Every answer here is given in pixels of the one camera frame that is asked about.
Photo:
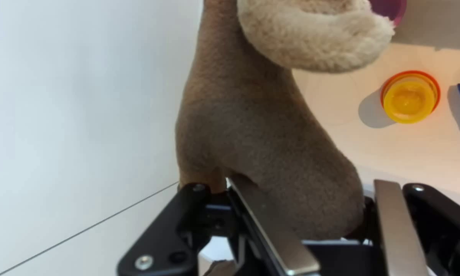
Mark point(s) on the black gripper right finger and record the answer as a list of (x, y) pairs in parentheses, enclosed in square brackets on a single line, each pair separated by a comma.
[(402, 248)]

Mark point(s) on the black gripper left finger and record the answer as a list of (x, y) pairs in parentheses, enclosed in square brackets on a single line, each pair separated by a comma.
[(284, 247)]

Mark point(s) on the brown plush toy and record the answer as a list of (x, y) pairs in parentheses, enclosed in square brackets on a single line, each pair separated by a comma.
[(242, 112)]

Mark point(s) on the orange lid playdoh can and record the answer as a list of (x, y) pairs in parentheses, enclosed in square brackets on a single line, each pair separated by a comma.
[(409, 97)]

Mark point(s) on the pink lid playdoh can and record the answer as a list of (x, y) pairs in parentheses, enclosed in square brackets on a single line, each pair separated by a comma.
[(394, 9)]

